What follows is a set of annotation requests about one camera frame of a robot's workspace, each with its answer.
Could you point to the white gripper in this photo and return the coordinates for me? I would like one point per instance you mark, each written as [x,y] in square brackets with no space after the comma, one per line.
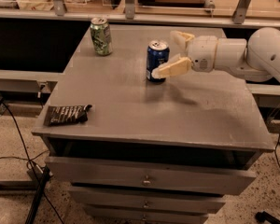
[202,52]

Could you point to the blue pepsi can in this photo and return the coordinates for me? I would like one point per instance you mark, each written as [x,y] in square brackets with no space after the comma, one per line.
[157,54]

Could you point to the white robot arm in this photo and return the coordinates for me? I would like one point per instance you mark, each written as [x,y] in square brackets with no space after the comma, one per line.
[255,59]

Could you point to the green soda can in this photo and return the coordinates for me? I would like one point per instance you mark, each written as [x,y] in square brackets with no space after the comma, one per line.
[101,36]

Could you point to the black rxbar chocolate wrapper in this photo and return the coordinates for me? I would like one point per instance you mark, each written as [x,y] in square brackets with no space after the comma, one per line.
[64,115]

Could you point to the grey drawer cabinet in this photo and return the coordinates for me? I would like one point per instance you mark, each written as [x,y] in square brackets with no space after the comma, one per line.
[198,119]

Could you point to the grey metal railing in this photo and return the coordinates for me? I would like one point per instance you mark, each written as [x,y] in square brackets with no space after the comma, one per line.
[226,13]

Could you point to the top grey drawer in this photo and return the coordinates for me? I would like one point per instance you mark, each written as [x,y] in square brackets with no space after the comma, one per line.
[150,175]

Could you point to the grey drawer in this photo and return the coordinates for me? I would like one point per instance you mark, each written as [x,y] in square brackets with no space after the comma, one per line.
[146,200]
[147,216]
[150,175]

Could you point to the middle grey drawer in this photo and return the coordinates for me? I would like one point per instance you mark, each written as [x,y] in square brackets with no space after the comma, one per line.
[146,200]

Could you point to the black tripod leg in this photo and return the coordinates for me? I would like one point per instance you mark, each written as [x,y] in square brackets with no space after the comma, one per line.
[41,183]

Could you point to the bottom grey drawer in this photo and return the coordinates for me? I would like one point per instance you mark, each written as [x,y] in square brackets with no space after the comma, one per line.
[147,216]

